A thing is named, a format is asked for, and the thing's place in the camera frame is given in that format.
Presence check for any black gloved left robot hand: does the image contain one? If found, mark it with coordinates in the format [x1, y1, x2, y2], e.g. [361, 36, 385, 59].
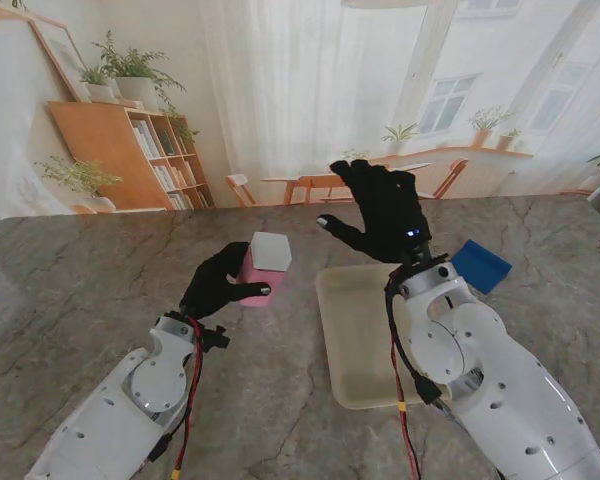
[178, 241, 273, 321]

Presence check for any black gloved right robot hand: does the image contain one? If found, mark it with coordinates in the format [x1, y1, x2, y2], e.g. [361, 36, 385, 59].
[317, 158, 434, 265]

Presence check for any pink square jar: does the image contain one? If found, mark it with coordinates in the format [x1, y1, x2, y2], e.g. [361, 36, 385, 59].
[237, 247, 286, 308]

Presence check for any white square jar lid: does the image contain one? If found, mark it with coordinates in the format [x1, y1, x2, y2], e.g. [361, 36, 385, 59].
[250, 230, 294, 274]

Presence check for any blue plastic scraper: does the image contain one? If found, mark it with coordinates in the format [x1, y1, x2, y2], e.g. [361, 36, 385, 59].
[450, 239, 513, 295]

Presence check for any cream baking tray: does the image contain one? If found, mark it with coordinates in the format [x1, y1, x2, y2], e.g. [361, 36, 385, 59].
[314, 263, 454, 411]

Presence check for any wooden chair with slatted back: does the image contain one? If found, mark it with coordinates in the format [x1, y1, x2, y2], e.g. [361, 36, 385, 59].
[297, 172, 356, 205]

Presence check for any green windowsill plant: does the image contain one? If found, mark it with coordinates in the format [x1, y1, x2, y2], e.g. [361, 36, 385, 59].
[381, 122, 421, 155]

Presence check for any wooden chair with curved back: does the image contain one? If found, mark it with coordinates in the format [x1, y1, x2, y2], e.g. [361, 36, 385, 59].
[414, 158, 470, 201]

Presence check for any wooden dining table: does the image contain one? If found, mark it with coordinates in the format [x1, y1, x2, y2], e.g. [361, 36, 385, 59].
[259, 162, 433, 206]

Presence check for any wooden chair with white back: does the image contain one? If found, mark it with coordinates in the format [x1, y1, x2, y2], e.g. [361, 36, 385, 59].
[224, 173, 259, 209]

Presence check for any plant in terracotta pot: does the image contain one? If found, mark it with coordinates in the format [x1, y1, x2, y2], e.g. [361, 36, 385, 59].
[468, 106, 511, 149]

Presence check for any small windowsill pot plant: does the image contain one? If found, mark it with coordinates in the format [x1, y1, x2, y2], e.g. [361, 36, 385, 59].
[497, 128, 524, 153]

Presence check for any trailing ivy plant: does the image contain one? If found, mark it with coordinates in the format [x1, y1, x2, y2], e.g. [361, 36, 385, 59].
[159, 104, 201, 146]

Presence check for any leafy plant beside bookshelf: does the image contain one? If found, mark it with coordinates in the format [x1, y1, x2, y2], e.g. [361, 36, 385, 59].
[34, 155, 124, 214]

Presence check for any wooden bookshelf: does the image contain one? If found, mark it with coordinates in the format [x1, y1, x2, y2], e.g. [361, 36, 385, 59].
[47, 101, 216, 211]

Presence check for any large plant in white pot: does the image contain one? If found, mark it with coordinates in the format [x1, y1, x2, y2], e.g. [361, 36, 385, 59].
[92, 29, 187, 114]

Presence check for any small plant in white pot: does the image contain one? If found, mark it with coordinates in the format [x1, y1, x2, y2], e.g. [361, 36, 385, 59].
[77, 64, 119, 104]

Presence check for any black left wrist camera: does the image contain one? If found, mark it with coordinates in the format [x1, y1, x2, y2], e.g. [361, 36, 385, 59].
[202, 325, 231, 354]

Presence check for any red left arm cable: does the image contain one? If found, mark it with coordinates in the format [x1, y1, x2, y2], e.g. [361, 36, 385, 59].
[172, 317, 206, 480]

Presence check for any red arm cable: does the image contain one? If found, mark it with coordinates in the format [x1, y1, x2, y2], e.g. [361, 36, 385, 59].
[172, 317, 206, 480]
[385, 279, 421, 480]

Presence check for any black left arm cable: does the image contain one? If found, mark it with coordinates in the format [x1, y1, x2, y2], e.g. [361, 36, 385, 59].
[147, 409, 191, 464]

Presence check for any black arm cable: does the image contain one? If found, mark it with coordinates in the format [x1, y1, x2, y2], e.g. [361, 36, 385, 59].
[147, 409, 191, 464]
[384, 269, 444, 406]

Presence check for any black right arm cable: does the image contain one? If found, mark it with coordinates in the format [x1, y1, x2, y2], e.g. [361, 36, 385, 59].
[384, 269, 444, 406]

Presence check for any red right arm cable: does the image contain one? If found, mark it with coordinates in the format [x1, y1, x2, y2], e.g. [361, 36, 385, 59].
[385, 279, 421, 480]

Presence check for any wooden picture frame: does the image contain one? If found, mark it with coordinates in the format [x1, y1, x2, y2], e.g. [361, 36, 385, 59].
[27, 19, 92, 105]

